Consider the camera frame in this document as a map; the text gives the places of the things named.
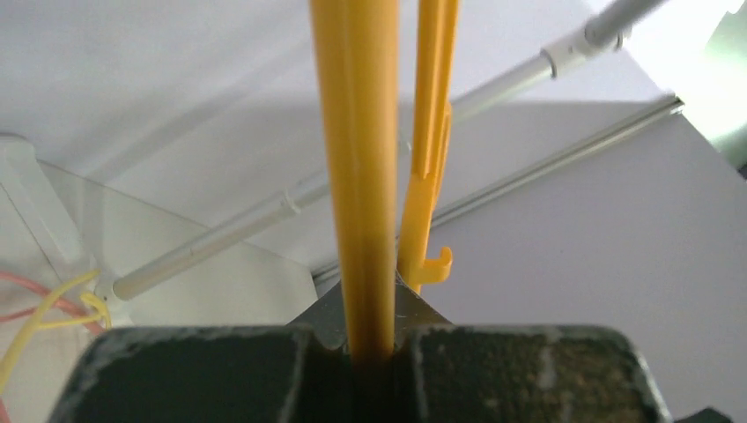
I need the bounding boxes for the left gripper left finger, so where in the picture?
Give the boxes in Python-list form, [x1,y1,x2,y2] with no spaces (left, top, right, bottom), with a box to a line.
[49,326,354,422]

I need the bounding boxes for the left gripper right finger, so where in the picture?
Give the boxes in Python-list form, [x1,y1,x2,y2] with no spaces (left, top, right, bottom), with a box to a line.
[393,324,671,422]

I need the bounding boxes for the yellow-orange plastic hanger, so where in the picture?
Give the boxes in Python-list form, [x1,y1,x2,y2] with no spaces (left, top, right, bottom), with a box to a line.
[309,1,459,368]

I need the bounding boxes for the pale yellow wire-hook hanger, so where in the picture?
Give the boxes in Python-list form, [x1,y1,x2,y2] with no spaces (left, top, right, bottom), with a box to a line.
[1,269,112,393]

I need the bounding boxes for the pink wire-hook hanger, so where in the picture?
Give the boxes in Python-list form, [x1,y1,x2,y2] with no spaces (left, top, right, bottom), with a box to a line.
[1,271,111,334]

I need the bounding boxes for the white clothes rack frame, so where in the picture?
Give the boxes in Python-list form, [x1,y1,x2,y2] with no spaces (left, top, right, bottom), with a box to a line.
[0,0,672,328]

